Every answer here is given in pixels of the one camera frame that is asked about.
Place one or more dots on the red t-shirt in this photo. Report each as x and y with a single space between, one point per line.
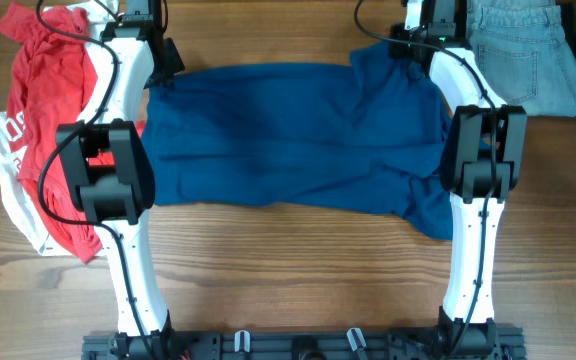
53 79

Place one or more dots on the blue t-shirt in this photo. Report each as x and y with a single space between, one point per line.
366 136

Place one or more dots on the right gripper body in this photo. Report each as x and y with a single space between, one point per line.
402 41

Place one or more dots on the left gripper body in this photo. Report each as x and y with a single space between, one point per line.
169 65

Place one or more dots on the white t-shirt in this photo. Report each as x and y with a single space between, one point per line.
54 198

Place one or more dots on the folded light blue jeans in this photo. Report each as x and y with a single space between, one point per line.
521 49

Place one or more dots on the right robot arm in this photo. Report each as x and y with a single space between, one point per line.
480 165

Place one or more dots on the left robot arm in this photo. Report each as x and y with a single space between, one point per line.
110 179

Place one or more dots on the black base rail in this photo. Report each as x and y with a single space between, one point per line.
303 345

